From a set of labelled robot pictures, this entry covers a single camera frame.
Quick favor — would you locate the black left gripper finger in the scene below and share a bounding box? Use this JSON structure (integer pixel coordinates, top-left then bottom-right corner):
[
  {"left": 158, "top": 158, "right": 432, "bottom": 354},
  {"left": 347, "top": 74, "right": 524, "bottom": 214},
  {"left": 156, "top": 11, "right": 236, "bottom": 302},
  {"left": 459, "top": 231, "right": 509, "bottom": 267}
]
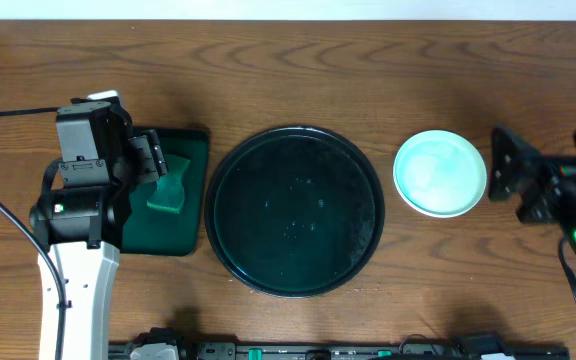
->
[
  {"left": 128, "top": 134, "right": 159, "bottom": 184},
  {"left": 141, "top": 129, "right": 168, "bottom": 178}
]

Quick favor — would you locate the green scouring sponge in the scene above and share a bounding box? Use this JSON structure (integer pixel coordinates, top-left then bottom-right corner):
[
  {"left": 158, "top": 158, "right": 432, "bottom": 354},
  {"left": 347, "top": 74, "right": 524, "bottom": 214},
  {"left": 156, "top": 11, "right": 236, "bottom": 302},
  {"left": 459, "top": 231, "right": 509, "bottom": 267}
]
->
[{"left": 147, "top": 154, "right": 190, "bottom": 214}]

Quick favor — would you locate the light green back plate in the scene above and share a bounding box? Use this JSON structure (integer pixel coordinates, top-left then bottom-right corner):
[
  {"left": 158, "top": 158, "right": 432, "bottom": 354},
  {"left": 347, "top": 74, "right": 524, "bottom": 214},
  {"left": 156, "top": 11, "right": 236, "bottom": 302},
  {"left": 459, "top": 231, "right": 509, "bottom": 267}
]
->
[{"left": 392, "top": 130, "right": 487, "bottom": 218}]

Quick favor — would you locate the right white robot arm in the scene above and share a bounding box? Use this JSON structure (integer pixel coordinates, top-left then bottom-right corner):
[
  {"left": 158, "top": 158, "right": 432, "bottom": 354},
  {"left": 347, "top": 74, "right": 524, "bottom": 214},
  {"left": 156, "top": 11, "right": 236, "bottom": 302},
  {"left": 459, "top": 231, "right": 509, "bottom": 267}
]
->
[{"left": 123, "top": 126, "right": 576, "bottom": 298}]

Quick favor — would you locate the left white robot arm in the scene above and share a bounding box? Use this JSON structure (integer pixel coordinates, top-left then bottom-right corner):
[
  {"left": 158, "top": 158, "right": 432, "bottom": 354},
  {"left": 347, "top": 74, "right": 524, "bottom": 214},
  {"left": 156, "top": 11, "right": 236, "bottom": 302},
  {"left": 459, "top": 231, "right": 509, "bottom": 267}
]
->
[{"left": 30, "top": 91, "right": 167, "bottom": 359}]

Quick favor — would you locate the dark green rectangular tray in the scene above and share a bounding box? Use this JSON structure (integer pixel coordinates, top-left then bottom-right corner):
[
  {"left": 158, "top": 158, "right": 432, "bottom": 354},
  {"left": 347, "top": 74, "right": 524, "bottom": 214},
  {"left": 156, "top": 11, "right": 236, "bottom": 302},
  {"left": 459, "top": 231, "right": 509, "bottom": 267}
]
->
[{"left": 121, "top": 128, "right": 209, "bottom": 257}]

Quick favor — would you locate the round black tray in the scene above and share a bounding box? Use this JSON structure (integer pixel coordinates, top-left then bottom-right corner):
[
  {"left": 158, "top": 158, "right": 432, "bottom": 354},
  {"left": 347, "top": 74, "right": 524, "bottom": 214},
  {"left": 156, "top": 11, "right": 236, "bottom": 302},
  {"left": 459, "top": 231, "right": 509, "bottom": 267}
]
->
[{"left": 204, "top": 126, "right": 385, "bottom": 298}]

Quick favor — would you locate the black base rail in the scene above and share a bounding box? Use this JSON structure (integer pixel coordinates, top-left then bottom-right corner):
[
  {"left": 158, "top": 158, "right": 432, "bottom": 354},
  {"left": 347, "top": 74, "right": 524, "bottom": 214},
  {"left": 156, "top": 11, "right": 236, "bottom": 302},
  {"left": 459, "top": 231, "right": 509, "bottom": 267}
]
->
[{"left": 107, "top": 328, "right": 571, "bottom": 360}]

